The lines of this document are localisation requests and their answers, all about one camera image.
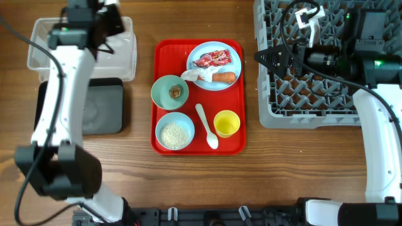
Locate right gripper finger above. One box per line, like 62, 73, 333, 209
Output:
260, 60, 288, 78
254, 44, 289, 62

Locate orange carrot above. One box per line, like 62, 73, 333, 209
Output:
197, 72, 236, 83

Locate red snack wrapper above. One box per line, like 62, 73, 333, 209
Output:
192, 49, 232, 67

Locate white napkin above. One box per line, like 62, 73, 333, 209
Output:
180, 66, 226, 83

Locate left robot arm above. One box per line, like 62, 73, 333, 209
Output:
14, 1, 128, 224

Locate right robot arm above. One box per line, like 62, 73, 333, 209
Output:
254, 1, 401, 225

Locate grey dishwasher rack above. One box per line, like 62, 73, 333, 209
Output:
253, 0, 401, 129

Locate light blue plate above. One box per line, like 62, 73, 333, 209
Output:
186, 41, 242, 91

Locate clear plastic bin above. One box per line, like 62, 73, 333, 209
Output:
27, 16, 137, 82

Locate yellow plastic cup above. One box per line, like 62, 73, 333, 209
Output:
214, 110, 241, 138

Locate red plastic tray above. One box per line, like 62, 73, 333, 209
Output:
150, 39, 246, 156

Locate black square bin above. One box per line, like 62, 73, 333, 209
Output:
33, 77, 125, 136

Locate green bowl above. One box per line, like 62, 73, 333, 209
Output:
151, 75, 189, 110

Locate brown food scrap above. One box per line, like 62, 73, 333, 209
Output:
169, 85, 182, 99

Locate white plastic spoon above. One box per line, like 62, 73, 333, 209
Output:
195, 104, 219, 149

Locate blue bowl with rice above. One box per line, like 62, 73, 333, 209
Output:
155, 112, 195, 151

